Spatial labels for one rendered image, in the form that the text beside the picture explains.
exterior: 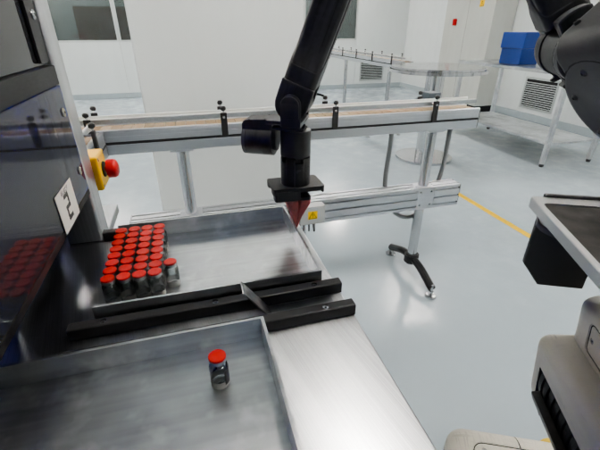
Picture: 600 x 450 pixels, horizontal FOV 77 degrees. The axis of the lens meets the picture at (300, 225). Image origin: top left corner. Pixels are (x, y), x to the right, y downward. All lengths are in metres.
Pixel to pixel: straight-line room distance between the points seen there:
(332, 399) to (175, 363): 0.20
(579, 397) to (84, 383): 0.67
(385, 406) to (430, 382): 1.24
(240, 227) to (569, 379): 0.63
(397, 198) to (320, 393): 1.54
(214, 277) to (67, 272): 0.26
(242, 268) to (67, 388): 0.31
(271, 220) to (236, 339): 0.36
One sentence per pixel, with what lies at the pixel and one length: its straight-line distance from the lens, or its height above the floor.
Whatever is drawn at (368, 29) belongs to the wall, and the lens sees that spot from 9.53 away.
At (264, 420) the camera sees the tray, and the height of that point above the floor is 0.88.
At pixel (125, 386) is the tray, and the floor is 0.88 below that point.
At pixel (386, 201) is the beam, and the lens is 1.91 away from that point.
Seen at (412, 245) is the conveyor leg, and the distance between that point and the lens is 2.16.
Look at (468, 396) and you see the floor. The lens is 1.72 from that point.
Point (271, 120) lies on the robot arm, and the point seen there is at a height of 1.12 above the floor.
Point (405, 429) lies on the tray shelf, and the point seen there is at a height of 0.88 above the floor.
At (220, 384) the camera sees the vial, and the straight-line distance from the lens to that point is 0.49.
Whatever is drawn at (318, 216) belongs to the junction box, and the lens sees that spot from 1.74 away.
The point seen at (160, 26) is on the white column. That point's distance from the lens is 2.11.
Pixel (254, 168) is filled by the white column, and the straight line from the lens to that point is 2.26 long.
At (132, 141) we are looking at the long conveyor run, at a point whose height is 0.89.
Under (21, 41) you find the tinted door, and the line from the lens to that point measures 0.69.
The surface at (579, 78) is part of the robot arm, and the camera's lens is 0.23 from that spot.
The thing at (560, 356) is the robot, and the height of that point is 0.80.
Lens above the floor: 1.26
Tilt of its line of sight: 28 degrees down
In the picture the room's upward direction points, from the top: straight up
